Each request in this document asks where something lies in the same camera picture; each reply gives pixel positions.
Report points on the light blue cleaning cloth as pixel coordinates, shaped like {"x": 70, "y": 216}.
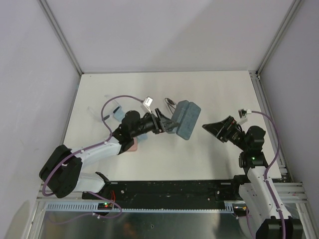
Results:
{"x": 142, "y": 137}

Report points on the white frame sunglasses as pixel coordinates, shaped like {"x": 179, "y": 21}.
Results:
{"x": 107, "y": 112}

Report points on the blue glasses case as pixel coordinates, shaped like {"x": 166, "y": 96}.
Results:
{"x": 186, "y": 114}

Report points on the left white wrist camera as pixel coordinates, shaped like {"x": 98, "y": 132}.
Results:
{"x": 146, "y": 104}

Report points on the aluminium front rail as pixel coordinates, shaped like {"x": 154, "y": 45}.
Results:
{"x": 289, "y": 191}

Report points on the black frame sunglasses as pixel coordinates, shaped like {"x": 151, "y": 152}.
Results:
{"x": 171, "y": 105}

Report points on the grey slotted cable duct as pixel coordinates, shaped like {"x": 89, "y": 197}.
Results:
{"x": 209, "y": 207}

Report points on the pink glasses case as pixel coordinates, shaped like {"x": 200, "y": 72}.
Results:
{"x": 132, "y": 148}

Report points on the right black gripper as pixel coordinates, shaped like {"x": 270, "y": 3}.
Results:
{"x": 222, "y": 129}

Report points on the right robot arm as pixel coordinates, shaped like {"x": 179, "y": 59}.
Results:
{"x": 256, "y": 188}

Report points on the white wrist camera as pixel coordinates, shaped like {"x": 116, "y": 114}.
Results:
{"x": 243, "y": 115}
{"x": 146, "y": 104}

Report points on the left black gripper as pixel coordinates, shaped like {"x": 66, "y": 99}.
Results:
{"x": 161, "y": 123}

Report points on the left aluminium frame post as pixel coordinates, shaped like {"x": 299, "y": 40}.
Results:
{"x": 60, "y": 35}

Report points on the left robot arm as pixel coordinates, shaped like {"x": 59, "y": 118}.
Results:
{"x": 63, "y": 171}

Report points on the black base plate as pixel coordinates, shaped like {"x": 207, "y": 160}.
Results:
{"x": 152, "y": 200}

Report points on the aluminium frame post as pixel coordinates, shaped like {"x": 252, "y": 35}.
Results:
{"x": 60, "y": 35}
{"x": 280, "y": 33}

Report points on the right aluminium frame post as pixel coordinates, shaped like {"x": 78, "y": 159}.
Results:
{"x": 280, "y": 33}

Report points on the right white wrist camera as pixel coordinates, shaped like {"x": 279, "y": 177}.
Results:
{"x": 243, "y": 115}

